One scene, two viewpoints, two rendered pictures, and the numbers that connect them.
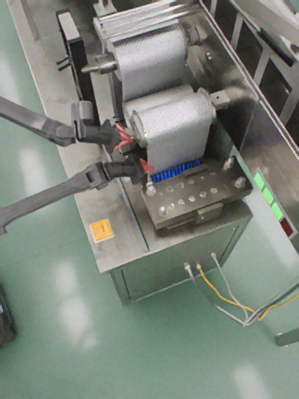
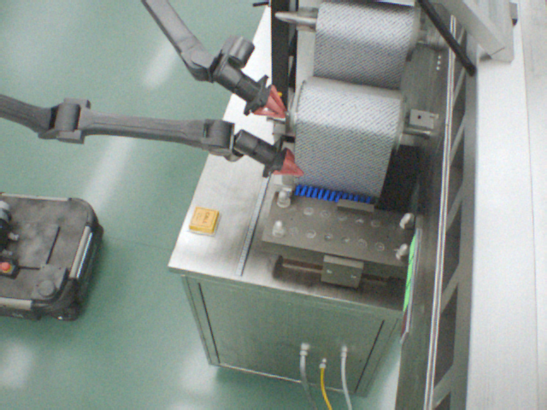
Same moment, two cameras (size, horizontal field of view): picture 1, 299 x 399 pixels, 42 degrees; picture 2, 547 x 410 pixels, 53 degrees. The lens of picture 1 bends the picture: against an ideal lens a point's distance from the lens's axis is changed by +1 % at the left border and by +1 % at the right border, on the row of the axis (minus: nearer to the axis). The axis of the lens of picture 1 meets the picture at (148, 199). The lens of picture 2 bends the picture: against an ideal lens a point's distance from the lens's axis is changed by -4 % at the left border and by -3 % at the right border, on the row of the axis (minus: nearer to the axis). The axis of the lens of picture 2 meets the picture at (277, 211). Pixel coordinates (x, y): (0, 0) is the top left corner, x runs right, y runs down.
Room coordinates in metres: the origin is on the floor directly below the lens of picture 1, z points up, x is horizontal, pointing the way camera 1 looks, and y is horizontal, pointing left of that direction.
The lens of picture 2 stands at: (-0.09, -0.46, 2.27)
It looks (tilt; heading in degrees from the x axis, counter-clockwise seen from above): 56 degrees down; 32
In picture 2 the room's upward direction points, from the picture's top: straight up
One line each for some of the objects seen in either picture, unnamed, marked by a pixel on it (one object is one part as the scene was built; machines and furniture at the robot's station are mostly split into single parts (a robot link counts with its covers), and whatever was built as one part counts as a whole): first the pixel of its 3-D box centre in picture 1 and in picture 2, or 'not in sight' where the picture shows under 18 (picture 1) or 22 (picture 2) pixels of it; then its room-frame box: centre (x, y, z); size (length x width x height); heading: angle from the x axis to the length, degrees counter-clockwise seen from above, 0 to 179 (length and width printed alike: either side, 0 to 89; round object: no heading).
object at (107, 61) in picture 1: (106, 63); (308, 19); (1.01, 0.13, 1.33); 0.06 x 0.06 x 0.06; 20
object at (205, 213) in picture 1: (209, 213); (341, 272); (0.58, -0.23, 0.96); 0.10 x 0.03 x 0.11; 110
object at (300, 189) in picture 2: (177, 171); (334, 196); (0.74, -0.12, 1.03); 0.21 x 0.04 x 0.03; 110
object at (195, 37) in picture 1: (189, 38); (428, 37); (1.11, -0.17, 1.33); 0.07 x 0.07 x 0.07; 20
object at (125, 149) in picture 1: (128, 157); (285, 148); (0.80, 0.07, 1.05); 0.06 x 0.05 x 0.31; 110
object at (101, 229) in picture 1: (101, 230); (203, 219); (0.55, 0.19, 0.91); 0.07 x 0.07 x 0.02; 20
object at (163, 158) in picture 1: (177, 154); (339, 170); (0.76, -0.11, 1.12); 0.23 x 0.01 x 0.18; 110
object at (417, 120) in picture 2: (219, 98); (421, 120); (0.88, -0.26, 1.28); 0.06 x 0.05 x 0.02; 110
